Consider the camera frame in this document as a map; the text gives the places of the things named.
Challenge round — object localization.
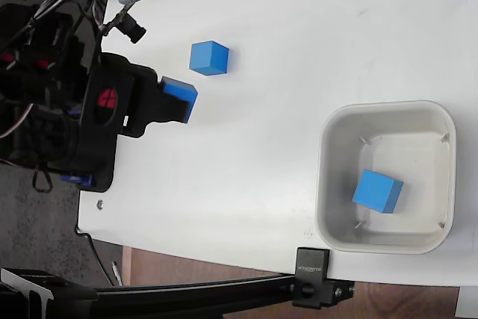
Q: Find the black aluminium rail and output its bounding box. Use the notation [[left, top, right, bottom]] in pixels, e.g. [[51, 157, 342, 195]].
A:
[[0, 266, 299, 319]]

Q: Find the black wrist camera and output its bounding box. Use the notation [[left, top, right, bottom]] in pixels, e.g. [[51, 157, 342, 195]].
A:
[[113, 10, 148, 45]]

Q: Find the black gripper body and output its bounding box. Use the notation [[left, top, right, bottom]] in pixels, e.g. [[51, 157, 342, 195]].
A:
[[78, 52, 167, 140]]

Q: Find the white plastic bin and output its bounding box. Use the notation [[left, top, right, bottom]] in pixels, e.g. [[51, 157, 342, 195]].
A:
[[314, 99, 458, 255]]

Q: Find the black cable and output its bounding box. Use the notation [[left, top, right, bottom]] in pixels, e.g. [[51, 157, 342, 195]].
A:
[[75, 226, 114, 287]]

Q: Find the black table clamp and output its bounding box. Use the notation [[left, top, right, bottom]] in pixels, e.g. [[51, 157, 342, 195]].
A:
[[291, 247, 356, 309]]

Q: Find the blue cube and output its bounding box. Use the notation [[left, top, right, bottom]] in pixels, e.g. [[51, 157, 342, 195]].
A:
[[352, 169, 405, 214], [160, 75, 199, 126], [188, 40, 230, 78]]

